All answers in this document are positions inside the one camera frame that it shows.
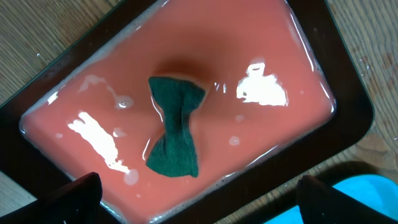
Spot dark red tray with water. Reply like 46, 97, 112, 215
0, 0, 375, 224

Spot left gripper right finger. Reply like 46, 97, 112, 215
296, 175, 397, 224

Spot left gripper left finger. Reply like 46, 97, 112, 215
1, 172, 103, 224

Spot dark green sponge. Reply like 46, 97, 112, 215
146, 77, 206, 178

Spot teal plastic tray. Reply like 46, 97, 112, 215
267, 174, 397, 224

